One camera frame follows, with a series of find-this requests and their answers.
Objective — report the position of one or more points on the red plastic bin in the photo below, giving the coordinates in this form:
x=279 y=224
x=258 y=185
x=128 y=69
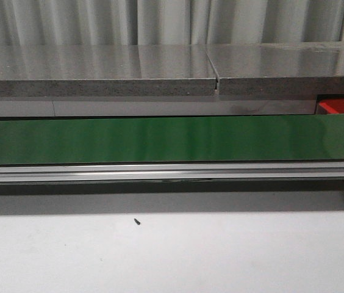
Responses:
x=331 y=106

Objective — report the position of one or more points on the grey stone slab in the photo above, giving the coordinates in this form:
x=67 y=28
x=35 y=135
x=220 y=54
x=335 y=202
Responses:
x=312 y=68
x=105 y=70

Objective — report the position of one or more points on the green conveyor belt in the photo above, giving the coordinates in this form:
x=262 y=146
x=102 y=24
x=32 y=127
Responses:
x=172 y=139

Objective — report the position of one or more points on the aluminium conveyor side rail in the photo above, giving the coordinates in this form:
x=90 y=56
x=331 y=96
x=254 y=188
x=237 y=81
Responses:
x=132 y=172

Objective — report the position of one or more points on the grey stone slab left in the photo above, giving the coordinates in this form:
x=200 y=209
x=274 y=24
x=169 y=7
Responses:
x=105 y=70

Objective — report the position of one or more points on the grey pleated curtain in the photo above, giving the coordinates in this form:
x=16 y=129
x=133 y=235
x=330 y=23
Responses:
x=169 y=22

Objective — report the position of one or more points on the grey stone slab right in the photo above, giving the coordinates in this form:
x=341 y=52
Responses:
x=312 y=68

